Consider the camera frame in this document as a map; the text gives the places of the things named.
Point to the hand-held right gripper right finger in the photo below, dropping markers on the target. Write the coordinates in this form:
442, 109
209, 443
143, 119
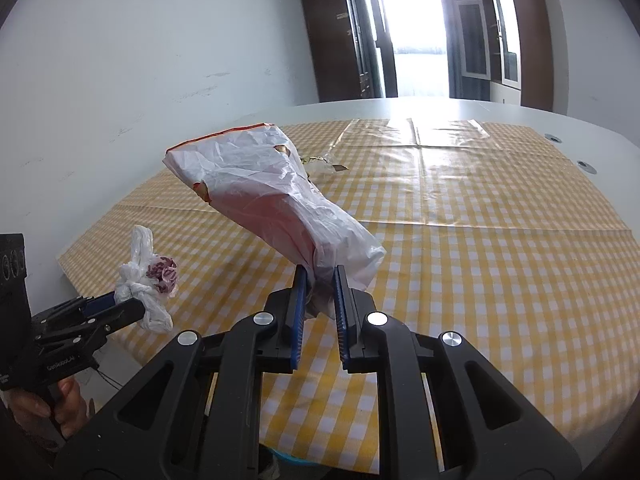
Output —
341, 320

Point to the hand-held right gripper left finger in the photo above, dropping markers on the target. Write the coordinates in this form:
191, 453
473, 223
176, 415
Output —
299, 320

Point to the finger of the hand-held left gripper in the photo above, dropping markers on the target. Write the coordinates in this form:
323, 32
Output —
100, 327
100, 303

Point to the knotted white bag red print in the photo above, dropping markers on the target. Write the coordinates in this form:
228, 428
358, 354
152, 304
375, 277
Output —
150, 310

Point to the pink white plastic bag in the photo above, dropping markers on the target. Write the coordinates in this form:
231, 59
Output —
260, 195

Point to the clear gold wrapper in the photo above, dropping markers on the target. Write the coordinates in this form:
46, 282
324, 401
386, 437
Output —
320, 163

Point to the person's left hand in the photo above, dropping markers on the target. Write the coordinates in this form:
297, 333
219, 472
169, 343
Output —
72, 405

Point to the yellow checked tablecloth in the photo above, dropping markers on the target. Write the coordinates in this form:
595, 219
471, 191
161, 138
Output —
475, 260

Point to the person's white left shoe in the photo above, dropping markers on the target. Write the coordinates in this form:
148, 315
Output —
270, 469

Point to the tall brown cabinet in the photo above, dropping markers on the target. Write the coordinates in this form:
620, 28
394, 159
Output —
335, 35

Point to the bright window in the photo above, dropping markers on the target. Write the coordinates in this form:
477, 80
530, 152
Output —
412, 35

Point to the dark glass-door cabinet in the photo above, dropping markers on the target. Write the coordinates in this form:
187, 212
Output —
472, 35

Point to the brown cabinet white glass doors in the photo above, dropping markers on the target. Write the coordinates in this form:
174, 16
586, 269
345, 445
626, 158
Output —
535, 45

